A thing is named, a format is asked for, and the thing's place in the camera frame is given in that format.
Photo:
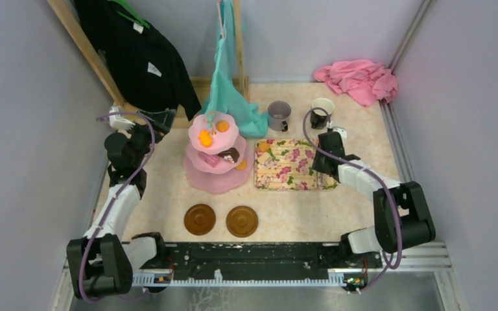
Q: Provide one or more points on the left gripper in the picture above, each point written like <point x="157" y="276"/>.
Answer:
<point x="161" y="122"/>

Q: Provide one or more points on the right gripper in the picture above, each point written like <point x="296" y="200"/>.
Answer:
<point x="317" y="165"/>

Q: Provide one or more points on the black mug white inside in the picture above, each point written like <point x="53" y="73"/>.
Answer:
<point x="322" y="109"/>

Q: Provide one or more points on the floral serving tray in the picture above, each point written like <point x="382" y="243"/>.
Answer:
<point x="288" y="166"/>

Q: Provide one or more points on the orange macaron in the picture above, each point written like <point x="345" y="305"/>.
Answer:
<point x="264" y="147"/>
<point x="222" y="126"/>

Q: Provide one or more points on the pink wafer biscuit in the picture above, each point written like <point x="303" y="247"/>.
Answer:
<point x="210" y="160"/>

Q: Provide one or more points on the chocolate cake slice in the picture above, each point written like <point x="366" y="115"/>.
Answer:
<point x="230" y="155"/>

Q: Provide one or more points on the orange round cookie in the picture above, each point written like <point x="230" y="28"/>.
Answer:
<point x="242" y="165"/>

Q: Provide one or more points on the brown wooden coaster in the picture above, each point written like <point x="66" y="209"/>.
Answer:
<point x="242" y="221"/>
<point x="200" y="219"/>

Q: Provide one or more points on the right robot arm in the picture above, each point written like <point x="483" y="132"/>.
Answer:
<point x="401" y="214"/>

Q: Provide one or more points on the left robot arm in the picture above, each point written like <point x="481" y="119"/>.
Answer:
<point x="100" y="265"/>

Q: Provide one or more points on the orange croissant pastry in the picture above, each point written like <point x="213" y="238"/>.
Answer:
<point x="205" y="138"/>

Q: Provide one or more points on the black hanging shirt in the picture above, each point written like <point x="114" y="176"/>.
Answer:
<point x="146" y="67"/>

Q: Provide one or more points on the grey mug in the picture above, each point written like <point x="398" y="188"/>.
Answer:
<point x="279" y="113"/>

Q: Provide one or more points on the pink three-tier cake stand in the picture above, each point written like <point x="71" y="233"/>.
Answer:
<point x="224" y="176"/>

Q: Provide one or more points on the pink crumpled cloth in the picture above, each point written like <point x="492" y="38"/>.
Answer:
<point x="365" y="81"/>

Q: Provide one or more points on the teal hanging shirt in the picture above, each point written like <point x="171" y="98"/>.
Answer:
<point x="224" y="97"/>

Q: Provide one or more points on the green clothes hanger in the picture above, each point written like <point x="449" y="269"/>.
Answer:
<point x="129" y="13"/>

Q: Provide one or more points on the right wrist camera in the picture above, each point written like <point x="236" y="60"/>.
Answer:
<point x="341" y="131"/>

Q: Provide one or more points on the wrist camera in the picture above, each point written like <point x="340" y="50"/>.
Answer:
<point x="341" y="131"/>
<point x="119" y="122"/>

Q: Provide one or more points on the wooden clothes rack frame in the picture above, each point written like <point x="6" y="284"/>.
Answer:
<point x="65" y="12"/>

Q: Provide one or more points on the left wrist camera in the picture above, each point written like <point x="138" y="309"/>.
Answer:
<point x="119" y="122"/>

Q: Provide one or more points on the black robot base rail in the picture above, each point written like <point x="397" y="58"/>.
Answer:
<point x="273" y="261"/>

